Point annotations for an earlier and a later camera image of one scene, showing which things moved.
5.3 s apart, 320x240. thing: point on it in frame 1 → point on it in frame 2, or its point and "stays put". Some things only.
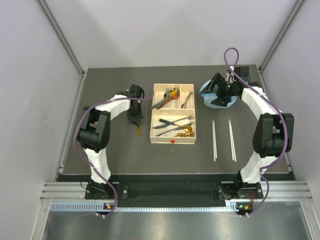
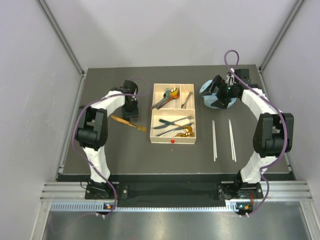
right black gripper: x=220 y=81 stays put
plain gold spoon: x=187 y=129 stays put
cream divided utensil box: x=173 y=119 stays put
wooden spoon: x=139 y=130 → x=141 y=128
